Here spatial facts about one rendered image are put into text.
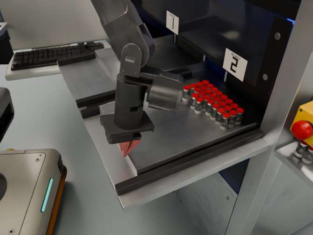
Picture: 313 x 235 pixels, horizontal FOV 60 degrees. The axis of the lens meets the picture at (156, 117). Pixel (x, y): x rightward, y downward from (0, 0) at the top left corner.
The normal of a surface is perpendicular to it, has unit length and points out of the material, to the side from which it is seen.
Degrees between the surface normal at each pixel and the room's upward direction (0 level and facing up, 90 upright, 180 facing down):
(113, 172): 0
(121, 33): 76
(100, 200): 0
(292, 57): 90
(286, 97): 90
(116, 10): 62
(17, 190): 0
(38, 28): 90
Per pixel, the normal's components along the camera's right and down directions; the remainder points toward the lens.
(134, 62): -0.15, 0.40
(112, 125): 0.15, -0.80
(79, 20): 0.28, 0.61
